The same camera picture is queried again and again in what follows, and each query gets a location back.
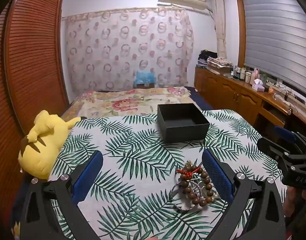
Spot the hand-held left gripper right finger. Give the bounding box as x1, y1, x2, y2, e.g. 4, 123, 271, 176
202, 149, 286, 240

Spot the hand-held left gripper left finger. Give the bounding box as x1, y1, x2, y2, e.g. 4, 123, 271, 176
20, 151, 111, 240

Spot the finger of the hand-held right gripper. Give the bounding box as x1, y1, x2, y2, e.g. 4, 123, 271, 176
257, 137, 294, 161
274, 125, 306, 146

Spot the brown wooden bead bracelet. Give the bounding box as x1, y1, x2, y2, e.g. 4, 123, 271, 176
177, 162, 216, 207

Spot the silver bangle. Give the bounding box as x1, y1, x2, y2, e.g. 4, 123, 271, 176
170, 180, 203, 212

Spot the black box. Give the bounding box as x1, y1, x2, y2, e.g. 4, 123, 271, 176
157, 103, 210, 144

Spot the pink tissue box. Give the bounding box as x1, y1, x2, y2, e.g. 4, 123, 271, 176
252, 79, 266, 92

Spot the yellow plush toy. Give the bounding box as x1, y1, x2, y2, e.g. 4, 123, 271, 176
18, 110, 81, 180

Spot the green leaf print cloth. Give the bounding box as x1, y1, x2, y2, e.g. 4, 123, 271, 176
47, 109, 288, 240

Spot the wooden sideboard cabinet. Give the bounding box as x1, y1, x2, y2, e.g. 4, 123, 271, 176
194, 66, 306, 136

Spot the row of cosmetic bottles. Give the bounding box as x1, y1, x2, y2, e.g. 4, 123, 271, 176
230, 65, 254, 83

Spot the dark blue blanket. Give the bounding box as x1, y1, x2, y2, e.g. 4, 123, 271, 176
184, 86, 214, 111

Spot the floral bedspread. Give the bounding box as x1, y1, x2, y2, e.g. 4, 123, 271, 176
60, 86, 193, 120

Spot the patterned folded cloth stack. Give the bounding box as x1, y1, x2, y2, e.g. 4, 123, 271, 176
207, 56, 234, 75

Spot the grey window blind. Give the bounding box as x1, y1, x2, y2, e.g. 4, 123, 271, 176
242, 0, 306, 98

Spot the dark folded clothes stack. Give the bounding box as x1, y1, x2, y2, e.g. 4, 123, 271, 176
197, 51, 218, 68

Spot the blue plush toy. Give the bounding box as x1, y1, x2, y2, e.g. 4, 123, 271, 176
133, 70, 156, 89

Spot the beige tied curtain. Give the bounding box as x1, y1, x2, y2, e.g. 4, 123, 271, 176
209, 0, 228, 58

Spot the brown slatted wardrobe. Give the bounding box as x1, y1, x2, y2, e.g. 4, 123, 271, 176
0, 0, 70, 230

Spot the wooden window frame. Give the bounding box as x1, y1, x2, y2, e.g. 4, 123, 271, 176
234, 0, 306, 105

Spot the ring patterned curtain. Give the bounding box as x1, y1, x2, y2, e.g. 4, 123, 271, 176
64, 7, 195, 93

